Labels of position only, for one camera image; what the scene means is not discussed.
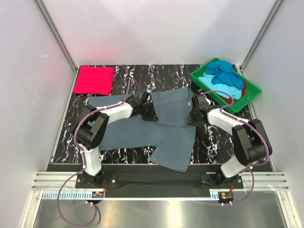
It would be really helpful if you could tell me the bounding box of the small circuit board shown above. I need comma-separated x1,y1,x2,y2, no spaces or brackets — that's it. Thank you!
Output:
220,191,234,200
92,191,105,198

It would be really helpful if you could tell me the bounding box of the purple cable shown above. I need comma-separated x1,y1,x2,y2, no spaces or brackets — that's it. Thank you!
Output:
56,77,141,226
201,90,273,205

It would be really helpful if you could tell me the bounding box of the right small circuit board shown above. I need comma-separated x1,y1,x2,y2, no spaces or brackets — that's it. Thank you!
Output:
220,191,234,200

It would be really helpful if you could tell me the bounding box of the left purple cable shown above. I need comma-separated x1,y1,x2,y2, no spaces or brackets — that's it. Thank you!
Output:
56,77,141,226

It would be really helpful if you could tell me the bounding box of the left small circuit board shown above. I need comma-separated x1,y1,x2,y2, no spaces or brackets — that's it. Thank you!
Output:
92,191,105,198

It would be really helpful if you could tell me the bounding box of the light blue t shirt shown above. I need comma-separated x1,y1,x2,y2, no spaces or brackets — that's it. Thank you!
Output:
198,75,242,100

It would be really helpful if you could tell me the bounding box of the dark red t shirt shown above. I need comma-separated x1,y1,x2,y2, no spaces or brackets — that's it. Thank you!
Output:
223,81,249,105

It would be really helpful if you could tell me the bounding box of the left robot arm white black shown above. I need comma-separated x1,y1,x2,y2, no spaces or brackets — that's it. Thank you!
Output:
73,89,158,188

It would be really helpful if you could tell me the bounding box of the green plastic bin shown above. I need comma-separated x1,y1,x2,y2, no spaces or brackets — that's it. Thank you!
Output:
191,58,262,114

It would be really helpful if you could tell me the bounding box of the dark blue t shirt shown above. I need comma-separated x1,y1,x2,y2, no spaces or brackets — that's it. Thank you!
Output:
206,60,244,90

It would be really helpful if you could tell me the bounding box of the folded red t shirt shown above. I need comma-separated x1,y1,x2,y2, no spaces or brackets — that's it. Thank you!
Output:
73,66,115,95

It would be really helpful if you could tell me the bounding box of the grey blue t shirt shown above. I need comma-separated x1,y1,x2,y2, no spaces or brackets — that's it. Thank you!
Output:
99,87,196,172

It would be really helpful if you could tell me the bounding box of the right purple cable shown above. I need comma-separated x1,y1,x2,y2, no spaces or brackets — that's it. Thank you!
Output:
201,90,273,205

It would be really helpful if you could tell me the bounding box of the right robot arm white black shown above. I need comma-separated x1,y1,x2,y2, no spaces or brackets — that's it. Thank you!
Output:
187,94,272,188

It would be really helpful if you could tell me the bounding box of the aluminium frame rail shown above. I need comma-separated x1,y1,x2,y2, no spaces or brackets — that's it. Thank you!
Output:
32,172,289,201

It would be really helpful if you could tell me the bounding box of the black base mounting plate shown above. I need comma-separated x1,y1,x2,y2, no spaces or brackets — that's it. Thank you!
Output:
76,164,244,190

